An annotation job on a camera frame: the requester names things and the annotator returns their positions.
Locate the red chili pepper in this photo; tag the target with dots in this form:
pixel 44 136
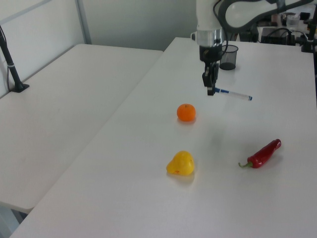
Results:
pixel 265 152

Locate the clear plastic container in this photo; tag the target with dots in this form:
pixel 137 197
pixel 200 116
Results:
pixel 292 19

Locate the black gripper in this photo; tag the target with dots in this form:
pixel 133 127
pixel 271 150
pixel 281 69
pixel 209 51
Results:
pixel 210 52

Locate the black clamp stand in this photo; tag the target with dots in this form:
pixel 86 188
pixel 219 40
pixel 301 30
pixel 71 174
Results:
pixel 309 34

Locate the grey metal partition post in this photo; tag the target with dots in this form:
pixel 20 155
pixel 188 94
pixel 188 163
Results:
pixel 83 22

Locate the black mesh pen cup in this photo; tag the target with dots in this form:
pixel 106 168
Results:
pixel 230 58

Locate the yellow pear fruit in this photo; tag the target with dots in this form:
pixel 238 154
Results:
pixel 180 163

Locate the blue and white marker pen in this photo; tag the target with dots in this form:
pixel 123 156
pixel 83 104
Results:
pixel 234 94

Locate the black electronics box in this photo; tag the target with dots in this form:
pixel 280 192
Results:
pixel 276 36

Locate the orange mandarin fruit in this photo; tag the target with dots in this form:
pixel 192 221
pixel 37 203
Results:
pixel 186 112

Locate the black pole with base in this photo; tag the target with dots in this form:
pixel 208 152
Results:
pixel 11 67

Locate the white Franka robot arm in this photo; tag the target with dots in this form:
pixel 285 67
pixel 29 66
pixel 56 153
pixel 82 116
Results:
pixel 210 19

